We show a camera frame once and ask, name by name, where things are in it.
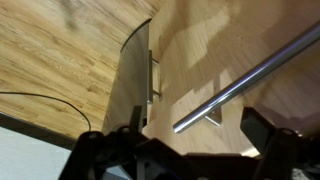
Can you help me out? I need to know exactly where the metal drawer handle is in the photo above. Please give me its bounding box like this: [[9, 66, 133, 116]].
[[173, 21, 320, 133]]

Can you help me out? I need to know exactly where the drawer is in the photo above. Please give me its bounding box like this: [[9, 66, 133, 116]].
[[143, 0, 320, 155]]

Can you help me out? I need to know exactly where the black floor cable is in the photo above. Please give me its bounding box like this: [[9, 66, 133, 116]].
[[0, 91, 92, 132]]

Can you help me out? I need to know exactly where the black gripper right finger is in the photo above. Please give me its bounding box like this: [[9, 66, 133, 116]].
[[240, 107, 320, 180]]

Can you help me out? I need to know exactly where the wooden cabinet door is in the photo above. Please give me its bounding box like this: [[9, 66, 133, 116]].
[[102, 19, 161, 134]]

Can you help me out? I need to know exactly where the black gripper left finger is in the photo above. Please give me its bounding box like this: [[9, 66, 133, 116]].
[[58, 124, 183, 180]]

